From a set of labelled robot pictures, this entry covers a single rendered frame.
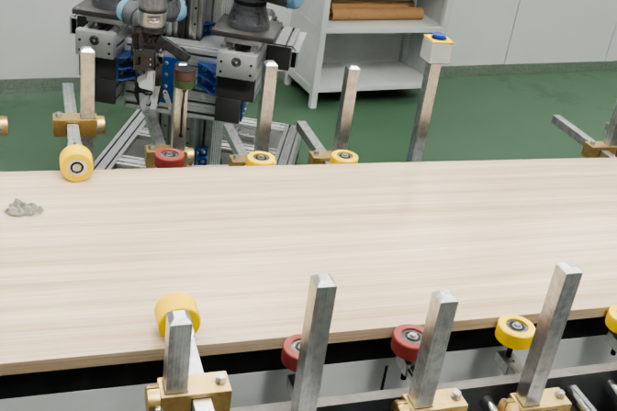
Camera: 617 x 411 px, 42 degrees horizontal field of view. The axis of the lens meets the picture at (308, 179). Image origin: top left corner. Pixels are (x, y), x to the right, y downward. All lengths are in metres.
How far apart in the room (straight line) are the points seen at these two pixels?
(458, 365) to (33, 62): 3.63
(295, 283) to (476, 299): 0.40
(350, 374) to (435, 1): 3.97
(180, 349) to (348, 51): 4.40
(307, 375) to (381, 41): 4.41
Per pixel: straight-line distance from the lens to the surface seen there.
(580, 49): 6.78
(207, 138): 3.29
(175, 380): 1.34
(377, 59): 5.69
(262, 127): 2.36
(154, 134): 2.46
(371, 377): 1.78
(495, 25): 6.16
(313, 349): 1.37
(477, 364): 1.89
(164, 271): 1.76
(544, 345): 1.60
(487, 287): 1.88
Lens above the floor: 1.89
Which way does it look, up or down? 27 degrees down
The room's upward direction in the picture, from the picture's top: 8 degrees clockwise
